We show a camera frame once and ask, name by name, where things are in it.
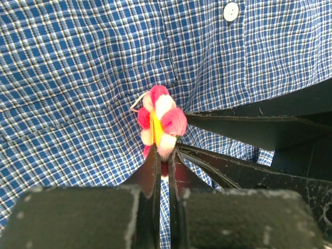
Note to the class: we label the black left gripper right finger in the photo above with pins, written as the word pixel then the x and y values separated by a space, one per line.
pixel 205 215

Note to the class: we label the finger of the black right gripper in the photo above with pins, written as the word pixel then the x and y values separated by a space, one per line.
pixel 274 123
pixel 231 172

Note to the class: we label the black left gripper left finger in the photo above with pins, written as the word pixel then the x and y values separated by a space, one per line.
pixel 124 216

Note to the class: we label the pink flower smiley brooch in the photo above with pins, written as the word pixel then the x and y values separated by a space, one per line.
pixel 161 121

